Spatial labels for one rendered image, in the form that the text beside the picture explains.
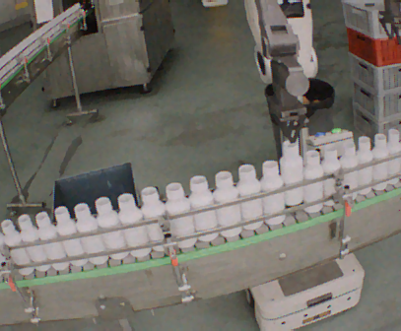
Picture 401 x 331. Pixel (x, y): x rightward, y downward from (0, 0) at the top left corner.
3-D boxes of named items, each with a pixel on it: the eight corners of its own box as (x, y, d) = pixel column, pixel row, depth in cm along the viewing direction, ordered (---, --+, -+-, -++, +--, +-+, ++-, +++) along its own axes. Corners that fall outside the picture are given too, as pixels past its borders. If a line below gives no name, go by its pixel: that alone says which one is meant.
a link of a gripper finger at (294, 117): (283, 150, 118) (279, 112, 114) (273, 137, 124) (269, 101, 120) (308, 144, 119) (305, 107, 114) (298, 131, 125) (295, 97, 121)
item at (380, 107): (378, 123, 334) (377, 96, 323) (351, 102, 368) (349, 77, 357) (427, 108, 346) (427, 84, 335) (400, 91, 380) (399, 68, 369)
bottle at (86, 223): (92, 268, 124) (73, 217, 116) (86, 255, 129) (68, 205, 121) (112, 261, 126) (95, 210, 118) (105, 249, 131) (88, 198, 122)
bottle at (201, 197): (224, 232, 131) (216, 177, 123) (208, 245, 127) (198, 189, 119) (207, 226, 135) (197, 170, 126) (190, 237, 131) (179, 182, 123)
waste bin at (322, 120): (286, 208, 304) (279, 109, 272) (264, 171, 343) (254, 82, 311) (348, 189, 309) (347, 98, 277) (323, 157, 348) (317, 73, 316)
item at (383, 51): (377, 67, 312) (374, 38, 301) (347, 51, 346) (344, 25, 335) (427, 58, 324) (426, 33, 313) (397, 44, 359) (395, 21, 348)
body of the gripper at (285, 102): (282, 119, 113) (279, 89, 110) (268, 103, 122) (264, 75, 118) (307, 114, 114) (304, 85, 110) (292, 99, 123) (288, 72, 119)
